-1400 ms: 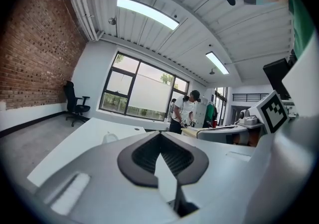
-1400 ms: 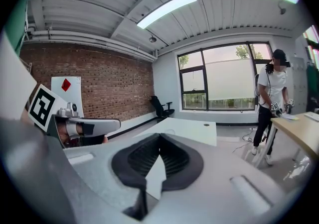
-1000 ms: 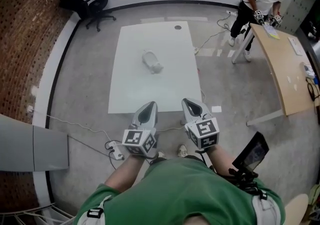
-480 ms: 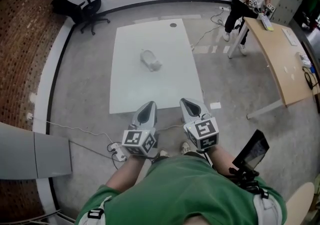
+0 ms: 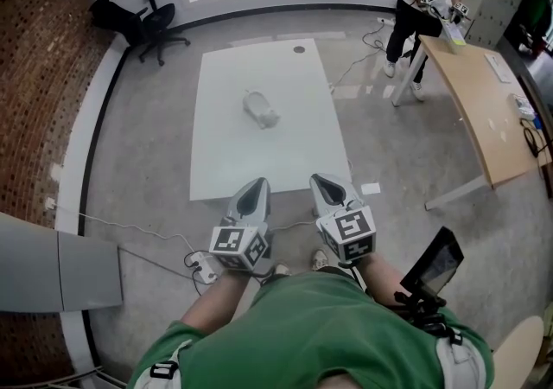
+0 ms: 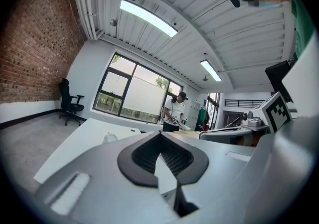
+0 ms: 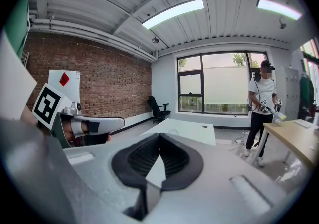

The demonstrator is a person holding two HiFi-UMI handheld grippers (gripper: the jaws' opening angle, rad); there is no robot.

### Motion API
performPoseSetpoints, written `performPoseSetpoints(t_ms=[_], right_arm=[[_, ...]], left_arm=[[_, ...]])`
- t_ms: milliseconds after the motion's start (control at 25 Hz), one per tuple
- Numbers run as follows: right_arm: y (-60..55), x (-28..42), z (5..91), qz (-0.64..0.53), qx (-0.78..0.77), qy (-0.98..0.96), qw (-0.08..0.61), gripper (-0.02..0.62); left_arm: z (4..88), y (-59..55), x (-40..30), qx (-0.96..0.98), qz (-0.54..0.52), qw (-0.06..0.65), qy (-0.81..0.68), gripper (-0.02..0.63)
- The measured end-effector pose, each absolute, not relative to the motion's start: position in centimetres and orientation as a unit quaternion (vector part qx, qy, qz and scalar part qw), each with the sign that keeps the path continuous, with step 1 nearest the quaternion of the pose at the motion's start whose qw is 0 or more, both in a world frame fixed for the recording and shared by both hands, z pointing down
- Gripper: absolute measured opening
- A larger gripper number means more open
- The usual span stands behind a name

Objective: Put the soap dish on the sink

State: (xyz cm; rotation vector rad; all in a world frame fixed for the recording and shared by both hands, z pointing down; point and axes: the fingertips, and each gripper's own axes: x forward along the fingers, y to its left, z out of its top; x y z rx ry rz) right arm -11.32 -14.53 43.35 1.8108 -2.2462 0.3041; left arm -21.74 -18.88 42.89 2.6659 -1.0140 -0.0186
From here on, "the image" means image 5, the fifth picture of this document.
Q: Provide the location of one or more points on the person's green shirt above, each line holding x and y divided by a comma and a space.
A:
311, 335

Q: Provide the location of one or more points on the black phone mount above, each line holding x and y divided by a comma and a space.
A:
425, 316

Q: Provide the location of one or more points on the small white power strip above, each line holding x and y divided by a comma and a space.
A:
385, 21

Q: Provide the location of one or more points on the person's left shoe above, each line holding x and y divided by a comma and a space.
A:
281, 269

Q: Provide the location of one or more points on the person's shoe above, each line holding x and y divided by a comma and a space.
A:
281, 269
319, 259

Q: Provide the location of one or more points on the person's right forearm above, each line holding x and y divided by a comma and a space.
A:
384, 279

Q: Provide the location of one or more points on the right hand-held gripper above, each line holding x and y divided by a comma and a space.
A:
350, 231

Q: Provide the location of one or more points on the person's left forearm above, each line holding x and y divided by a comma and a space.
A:
211, 305

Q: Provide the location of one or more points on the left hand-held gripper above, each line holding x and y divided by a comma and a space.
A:
235, 244

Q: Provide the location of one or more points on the white table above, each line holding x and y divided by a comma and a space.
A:
268, 154

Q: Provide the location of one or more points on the black office chair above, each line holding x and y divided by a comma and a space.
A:
151, 26

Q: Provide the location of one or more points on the yellow-green notebook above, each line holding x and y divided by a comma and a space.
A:
453, 33

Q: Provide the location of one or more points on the light wooden stool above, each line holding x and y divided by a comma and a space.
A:
516, 352

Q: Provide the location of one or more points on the light wooden table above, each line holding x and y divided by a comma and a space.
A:
479, 106

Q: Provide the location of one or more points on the person's right shoe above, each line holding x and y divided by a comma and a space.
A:
319, 259

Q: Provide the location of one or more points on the black chest-mounted phone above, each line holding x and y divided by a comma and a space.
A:
434, 264

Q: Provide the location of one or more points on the white chest harness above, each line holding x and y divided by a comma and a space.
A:
164, 372

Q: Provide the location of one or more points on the grey panel board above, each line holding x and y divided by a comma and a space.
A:
56, 266

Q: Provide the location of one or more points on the white paper slip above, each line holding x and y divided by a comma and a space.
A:
370, 188

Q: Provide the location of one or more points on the white wall socket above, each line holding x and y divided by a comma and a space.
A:
50, 203

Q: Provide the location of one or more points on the white paper sheet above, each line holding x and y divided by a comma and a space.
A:
497, 67

